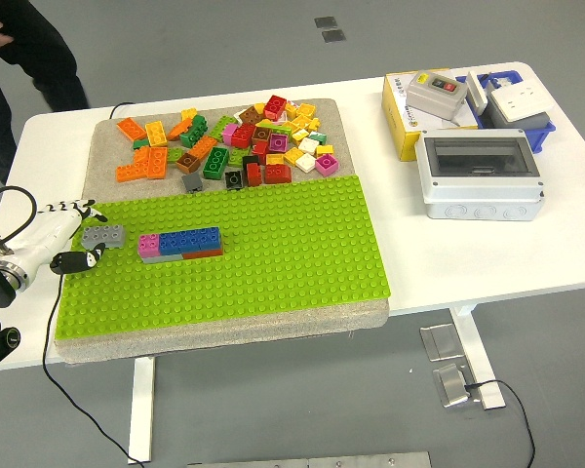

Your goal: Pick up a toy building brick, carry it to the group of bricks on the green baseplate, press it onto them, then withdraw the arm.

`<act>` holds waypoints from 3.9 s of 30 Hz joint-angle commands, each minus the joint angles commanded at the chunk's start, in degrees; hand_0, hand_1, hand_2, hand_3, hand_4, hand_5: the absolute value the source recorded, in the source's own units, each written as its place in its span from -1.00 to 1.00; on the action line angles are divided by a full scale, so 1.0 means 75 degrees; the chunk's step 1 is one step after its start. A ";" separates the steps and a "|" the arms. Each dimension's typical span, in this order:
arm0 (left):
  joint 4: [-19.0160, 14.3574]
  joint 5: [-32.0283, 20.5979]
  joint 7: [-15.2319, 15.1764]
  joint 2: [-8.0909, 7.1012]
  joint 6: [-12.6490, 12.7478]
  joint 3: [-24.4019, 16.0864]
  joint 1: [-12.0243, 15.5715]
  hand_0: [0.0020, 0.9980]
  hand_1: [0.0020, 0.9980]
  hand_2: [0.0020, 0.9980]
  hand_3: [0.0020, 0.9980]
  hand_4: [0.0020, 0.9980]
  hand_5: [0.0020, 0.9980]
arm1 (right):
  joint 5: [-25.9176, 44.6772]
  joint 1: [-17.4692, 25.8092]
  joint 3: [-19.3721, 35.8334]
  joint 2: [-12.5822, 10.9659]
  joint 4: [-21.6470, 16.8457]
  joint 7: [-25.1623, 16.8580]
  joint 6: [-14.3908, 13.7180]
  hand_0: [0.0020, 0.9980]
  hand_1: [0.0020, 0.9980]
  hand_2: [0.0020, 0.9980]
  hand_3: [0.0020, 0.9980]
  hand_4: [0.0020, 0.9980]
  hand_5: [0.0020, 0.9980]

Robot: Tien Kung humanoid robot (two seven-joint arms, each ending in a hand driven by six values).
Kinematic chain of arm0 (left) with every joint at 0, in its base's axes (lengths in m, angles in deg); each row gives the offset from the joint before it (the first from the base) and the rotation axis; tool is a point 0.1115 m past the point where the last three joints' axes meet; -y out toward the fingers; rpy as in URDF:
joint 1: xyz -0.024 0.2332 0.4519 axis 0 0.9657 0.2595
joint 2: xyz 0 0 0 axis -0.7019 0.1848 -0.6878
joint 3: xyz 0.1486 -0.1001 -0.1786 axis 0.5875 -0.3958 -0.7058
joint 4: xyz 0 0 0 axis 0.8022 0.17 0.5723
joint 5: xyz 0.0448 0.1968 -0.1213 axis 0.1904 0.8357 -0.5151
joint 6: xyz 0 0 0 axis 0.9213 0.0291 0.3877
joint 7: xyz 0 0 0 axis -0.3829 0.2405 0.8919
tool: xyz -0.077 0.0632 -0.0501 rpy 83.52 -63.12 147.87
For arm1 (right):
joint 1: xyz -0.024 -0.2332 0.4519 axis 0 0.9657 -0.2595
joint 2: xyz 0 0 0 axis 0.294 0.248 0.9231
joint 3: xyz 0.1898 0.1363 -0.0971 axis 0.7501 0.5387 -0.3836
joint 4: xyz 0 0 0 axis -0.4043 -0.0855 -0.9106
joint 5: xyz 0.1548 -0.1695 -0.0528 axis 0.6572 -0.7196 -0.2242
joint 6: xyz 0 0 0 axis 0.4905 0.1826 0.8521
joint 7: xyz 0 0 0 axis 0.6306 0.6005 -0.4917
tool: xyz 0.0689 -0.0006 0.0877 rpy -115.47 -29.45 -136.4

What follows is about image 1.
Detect dark green toy brick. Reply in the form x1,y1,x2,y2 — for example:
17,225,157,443
178,114,210,149

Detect dark blue small brick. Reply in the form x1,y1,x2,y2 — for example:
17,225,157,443
158,231,182,255

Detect black floor cable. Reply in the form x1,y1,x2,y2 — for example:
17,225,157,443
464,378,537,468

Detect white switch panel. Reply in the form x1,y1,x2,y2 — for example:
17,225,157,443
465,70,489,117

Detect long metal floor strip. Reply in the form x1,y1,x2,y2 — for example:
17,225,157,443
187,450,433,468

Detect blue plastic bin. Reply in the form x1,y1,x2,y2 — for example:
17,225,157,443
455,69,558,154

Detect orange long toy brick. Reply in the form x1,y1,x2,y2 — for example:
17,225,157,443
115,163,150,184
116,116,148,142
146,145,170,180

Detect yellow cardboard box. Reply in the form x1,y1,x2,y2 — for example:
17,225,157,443
381,67,479,162

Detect white distribution box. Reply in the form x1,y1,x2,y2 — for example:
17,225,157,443
413,129,546,221

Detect grey push-button switch box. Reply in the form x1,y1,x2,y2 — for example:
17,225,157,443
407,70,468,121

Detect white wall socket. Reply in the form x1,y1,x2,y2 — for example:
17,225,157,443
489,82,555,123

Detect yellow long toy brick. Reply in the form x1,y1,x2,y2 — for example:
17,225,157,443
144,120,170,148

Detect metal floor plate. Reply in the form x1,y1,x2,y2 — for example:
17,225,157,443
418,323,465,363
432,363,475,410

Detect green studded baseplate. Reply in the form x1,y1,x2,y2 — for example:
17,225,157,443
53,174,394,343

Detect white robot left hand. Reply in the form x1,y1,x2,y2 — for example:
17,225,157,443
0,197,109,282

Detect grey-brown mat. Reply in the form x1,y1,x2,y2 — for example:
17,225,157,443
53,98,391,366

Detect black plug and cord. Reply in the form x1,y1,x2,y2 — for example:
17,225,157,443
42,100,151,464

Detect blue long brick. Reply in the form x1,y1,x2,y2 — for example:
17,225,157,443
178,226,222,253

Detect grey plastic box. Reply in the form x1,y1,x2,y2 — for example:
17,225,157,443
482,80,552,136

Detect white table leg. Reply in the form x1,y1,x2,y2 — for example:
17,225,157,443
128,356,156,464
450,302,507,410

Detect person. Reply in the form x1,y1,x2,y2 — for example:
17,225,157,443
0,0,90,184

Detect dark green long brick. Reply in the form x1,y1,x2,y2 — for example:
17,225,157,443
202,145,231,180

